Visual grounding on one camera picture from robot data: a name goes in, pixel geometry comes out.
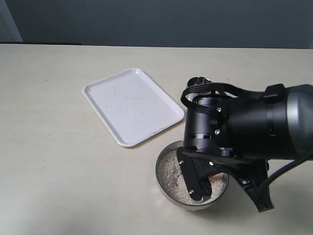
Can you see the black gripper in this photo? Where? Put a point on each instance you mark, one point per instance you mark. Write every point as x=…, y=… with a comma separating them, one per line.
x=208, y=146

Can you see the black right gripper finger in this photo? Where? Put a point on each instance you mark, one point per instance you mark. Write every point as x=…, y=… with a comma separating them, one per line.
x=250, y=177

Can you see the brown wooden spoon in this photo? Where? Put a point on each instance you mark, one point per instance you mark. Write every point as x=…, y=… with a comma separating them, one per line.
x=212, y=175

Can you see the steel bowl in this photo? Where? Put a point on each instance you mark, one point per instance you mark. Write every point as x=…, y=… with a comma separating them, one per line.
x=174, y=146

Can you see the stainless steel cup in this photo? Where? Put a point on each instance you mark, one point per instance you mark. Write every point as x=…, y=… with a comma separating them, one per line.
x=194, y=81

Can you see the white rectangular tray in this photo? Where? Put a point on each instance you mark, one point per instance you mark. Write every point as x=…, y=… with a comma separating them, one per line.
x=132, y=106

